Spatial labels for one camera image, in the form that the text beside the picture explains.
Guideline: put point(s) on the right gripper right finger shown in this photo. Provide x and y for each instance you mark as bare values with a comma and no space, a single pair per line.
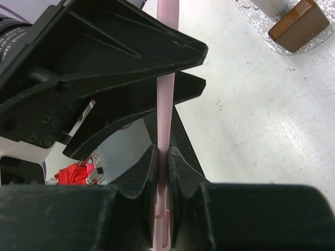
221,216

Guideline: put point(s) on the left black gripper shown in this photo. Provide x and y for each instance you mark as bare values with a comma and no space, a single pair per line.
41,96

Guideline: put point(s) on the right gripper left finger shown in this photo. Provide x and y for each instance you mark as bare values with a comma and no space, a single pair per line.
116,216

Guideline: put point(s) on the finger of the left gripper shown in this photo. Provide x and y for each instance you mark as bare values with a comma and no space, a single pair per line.
115,42
113,110

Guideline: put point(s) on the toothpaste tube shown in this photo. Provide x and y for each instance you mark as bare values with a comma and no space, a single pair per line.
272,8

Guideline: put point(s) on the clear rack with brown ends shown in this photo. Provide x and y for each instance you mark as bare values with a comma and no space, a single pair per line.
302,23

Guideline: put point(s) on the clear textured acrylic tray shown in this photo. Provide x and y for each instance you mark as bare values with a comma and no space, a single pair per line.
262,24

